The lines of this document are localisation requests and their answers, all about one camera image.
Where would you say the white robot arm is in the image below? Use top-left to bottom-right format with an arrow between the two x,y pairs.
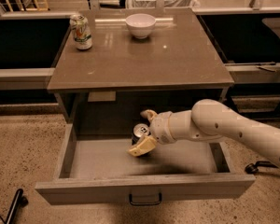
128,99 -> 280,168

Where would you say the black chair leg with caster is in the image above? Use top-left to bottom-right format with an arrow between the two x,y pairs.
0,189 -> 29,224

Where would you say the white wire basket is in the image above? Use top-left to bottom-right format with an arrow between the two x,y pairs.
126,0 -> 200,9

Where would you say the black drawer handle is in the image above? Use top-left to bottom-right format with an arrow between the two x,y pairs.
129,193 -> 162,206

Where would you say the black chair base right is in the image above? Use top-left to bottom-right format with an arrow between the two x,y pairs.
245,161 -> 275,175

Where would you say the white green soda can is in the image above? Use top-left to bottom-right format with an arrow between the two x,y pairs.
70,14 -> 92,50

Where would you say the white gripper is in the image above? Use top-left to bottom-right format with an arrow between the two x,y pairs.
128,109 -> 175,157

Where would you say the white ceramic bowl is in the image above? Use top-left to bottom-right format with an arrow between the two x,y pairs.
125,13 -> 156,39

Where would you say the blue pepsi can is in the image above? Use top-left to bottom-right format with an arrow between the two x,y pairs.
132,123 -> 150,157

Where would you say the open grey top drawer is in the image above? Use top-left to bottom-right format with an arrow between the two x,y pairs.
35,120 -> 255,205

